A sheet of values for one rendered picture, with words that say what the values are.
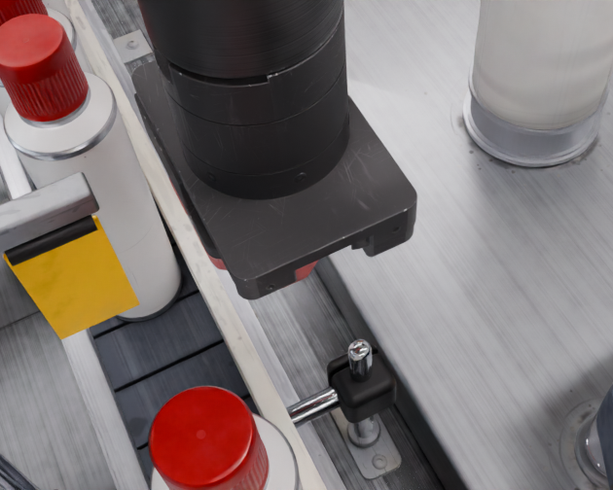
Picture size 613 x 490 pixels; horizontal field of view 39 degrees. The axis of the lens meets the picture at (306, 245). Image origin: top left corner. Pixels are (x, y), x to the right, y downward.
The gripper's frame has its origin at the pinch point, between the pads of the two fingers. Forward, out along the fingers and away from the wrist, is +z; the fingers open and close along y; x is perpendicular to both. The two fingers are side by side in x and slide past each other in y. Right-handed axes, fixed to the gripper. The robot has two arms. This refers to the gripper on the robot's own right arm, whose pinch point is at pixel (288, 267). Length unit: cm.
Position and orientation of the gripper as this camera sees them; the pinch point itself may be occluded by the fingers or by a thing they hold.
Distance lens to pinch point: 37.1
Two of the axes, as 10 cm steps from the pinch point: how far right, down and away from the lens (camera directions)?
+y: -4.4, -7.4, 5.1
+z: 0.7, 5.3, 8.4
